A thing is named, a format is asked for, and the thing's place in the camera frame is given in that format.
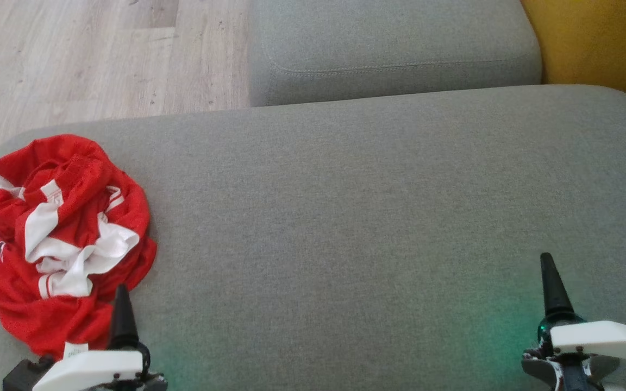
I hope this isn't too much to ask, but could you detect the yellow upholstered furniture piece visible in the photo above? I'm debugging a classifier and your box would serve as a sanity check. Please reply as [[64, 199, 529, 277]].
[[519, 0, 626, 120]]

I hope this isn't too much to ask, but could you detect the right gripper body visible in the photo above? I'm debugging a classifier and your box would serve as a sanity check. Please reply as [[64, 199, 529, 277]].
[[521, 312, 626, 391]]

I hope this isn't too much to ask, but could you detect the large grey sofa seat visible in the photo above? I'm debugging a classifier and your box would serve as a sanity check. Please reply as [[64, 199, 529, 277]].
[[0, 84, 626, 391]]

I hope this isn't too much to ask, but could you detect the red shirt with white sleeves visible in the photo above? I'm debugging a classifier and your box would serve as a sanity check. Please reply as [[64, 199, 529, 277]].
[[0, 215, 158, 360]]

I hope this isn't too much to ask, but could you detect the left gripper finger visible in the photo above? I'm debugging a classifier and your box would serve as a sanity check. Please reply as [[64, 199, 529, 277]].
[[108, 283, 140, 351]]

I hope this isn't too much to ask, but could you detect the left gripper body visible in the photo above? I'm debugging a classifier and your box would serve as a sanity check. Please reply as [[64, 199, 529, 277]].
[[2, 342, 168, 391]]

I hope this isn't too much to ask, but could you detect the grey sofa cushion with seam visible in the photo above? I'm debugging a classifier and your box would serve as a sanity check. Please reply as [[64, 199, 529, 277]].
[[248, 0, 543, 108]]

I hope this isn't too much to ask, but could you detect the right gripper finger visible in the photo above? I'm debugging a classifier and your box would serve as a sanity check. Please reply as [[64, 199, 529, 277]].
[[540, 253, 575, 319]]

